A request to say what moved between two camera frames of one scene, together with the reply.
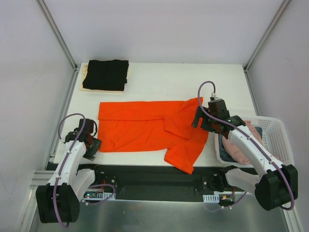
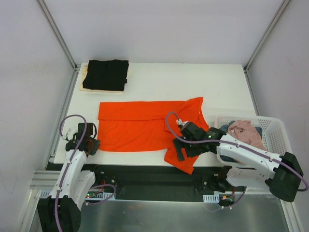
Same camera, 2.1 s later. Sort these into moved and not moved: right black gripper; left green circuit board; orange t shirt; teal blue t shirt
Moved: right black gripper
Not moved: left green circuit board; teal blue t shirt; orange t shirt
